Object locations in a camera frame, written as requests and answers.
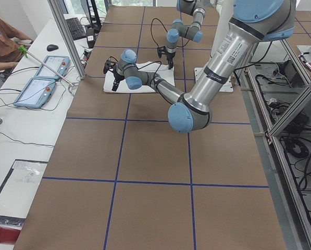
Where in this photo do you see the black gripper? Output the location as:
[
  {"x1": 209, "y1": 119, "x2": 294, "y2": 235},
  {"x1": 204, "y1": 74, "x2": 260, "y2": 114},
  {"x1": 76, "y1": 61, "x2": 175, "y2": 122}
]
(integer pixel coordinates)
[
  {"x1": 157, "y1": 46, "x2": 176, "y2": 70},
  {"x1": 103, "y1": 59, "x2": 124, "y2": 92}
]

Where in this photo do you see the white long-sleeve printed shirt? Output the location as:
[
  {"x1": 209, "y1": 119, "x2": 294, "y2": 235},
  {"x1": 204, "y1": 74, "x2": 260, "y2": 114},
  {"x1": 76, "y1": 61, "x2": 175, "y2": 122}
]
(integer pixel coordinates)
[{"x1": 103, "y1": 61, "x2": 176, "y2": 94}]

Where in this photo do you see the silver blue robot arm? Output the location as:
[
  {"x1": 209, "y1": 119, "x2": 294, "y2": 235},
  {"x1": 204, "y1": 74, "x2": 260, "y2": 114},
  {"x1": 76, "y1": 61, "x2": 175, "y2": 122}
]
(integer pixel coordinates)
[
  {"x1": 104, "y1": 1, "x2": 296, "y2": 133},
  {"x1": 157, "y1": 0, "x2": 217, "y2": 69}
]

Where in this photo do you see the black box with label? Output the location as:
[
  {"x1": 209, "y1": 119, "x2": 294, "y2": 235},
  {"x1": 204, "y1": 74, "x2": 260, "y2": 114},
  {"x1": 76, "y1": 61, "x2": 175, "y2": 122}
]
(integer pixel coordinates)
[{"x1": 86, "y1": 28, "x2": 96, "y2": 48}]

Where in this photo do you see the upper blue teach pendant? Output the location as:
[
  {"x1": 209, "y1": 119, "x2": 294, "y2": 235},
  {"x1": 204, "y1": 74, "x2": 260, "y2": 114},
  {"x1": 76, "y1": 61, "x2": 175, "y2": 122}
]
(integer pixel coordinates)
[{"x1": 34, "y1": 55, "x2": 70, "y2": 80}]

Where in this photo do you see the blue teach pendant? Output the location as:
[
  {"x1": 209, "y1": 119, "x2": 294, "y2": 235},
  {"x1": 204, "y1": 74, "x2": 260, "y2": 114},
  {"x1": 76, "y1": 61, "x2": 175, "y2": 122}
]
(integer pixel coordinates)
[
  {"x1": 13, "y1": 77, "x2": 56, "y2": 108},
  {"x1": 34, "y1": 55, "x2": 70, "y2": 80}
]

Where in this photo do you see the black keyboard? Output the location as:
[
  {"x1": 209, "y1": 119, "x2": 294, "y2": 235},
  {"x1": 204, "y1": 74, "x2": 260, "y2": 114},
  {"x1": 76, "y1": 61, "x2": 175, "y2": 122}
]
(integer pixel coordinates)
[{"x1": 65, "y1": 17, "x2": 86, "y2": 41}]

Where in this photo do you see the black computer mouse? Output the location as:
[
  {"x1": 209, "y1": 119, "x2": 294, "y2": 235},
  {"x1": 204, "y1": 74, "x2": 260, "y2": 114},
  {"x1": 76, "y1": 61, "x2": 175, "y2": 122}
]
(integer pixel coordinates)
[{"x1": 46, "y1": 44, "x2": 59, "y2": 52}]

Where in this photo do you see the lower blue teach pendant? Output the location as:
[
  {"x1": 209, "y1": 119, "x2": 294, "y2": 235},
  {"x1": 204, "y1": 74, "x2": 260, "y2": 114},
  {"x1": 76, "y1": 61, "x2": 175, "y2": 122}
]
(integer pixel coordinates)
[{"x1": 13, "y1": 77, "x2": 56, "y2": 108}]

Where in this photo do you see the metal rod with tag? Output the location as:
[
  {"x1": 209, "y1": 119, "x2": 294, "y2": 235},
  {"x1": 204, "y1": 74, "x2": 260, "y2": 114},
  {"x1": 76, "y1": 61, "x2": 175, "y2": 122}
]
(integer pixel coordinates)
[{"x1": 18, "y1": 45, "x2": 77, "y2": 86}]

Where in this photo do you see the person in brown shirt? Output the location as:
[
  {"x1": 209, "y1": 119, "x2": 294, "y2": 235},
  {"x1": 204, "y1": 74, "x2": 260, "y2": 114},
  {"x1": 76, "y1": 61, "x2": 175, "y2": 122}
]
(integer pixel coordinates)
[{"x1": 0, "y1": 18, "x2": 33, "y2": 71}]

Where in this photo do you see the clear plastic sheet sleeve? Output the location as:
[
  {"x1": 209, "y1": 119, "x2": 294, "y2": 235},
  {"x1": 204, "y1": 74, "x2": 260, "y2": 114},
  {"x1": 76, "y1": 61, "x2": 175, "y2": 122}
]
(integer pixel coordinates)
[{"x1": 0, "y1": 159, "x2": 47, "y2": 227}]

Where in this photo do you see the red cylinder object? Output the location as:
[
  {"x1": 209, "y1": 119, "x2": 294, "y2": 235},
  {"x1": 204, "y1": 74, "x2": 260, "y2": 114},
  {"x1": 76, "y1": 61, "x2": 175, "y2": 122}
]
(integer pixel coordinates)
[{"x1": 0, "y1": 226, "x2": 21, "y2": 245}]

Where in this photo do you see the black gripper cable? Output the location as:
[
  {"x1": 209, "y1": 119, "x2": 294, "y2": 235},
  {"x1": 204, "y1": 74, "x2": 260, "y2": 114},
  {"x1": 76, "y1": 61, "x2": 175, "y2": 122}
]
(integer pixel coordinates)
[
  {"x1": 108, "y1": 55, "x2": 164, "y2": 79},
  {"x1": 150, "y1": 17, "x2": 192, "y2": 49}
]

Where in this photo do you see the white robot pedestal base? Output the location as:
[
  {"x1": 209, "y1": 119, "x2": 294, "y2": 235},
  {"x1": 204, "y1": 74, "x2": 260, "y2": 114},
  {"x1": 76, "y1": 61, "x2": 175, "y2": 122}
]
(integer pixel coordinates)
[{"x1": 194, "y1": 67, "x2": 233, "y2": 92}]

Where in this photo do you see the aluminium frame post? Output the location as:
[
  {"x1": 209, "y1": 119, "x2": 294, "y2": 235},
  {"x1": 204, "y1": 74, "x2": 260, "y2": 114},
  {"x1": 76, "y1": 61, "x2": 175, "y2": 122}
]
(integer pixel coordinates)
[{"x1": 47, "y1": 0, "x2": 85, "y2": 80}]

